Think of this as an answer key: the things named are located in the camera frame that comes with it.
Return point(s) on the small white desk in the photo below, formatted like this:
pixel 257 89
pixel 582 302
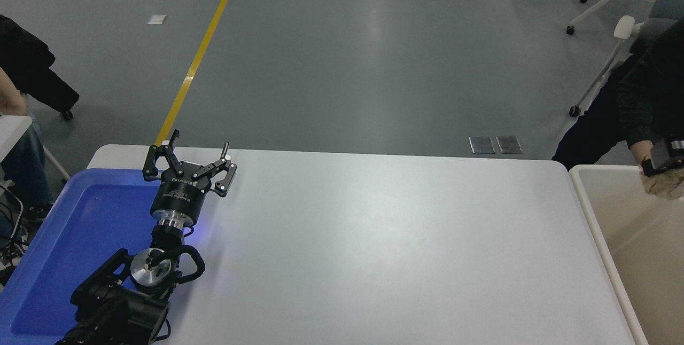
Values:
pixel 10 131

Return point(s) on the person's forearm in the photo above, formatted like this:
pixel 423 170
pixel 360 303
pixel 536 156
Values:
pixel 9 96

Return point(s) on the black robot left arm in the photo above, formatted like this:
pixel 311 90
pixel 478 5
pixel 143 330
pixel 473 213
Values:
pixel 115 302

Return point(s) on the seated person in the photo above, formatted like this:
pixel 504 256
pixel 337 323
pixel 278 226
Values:
pixel 21 169

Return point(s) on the grey-backed office chair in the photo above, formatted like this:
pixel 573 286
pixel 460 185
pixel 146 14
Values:
pixel 668 3

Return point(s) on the blue plastic tray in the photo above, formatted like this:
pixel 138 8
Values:
pixel 80 227

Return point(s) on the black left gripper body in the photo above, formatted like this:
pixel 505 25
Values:
pixel 179 198

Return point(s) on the large pale bin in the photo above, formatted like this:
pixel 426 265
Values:
pixel 641 249

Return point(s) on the tan paper ball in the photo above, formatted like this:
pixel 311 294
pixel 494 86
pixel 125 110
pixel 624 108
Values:
pixel 665 185

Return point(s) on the silver floor plate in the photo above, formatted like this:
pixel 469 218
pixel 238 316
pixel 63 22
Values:
pixel 508 144
pixel 481 145

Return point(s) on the person beside bin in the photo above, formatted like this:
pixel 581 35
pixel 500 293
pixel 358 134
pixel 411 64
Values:
pixel 641 99

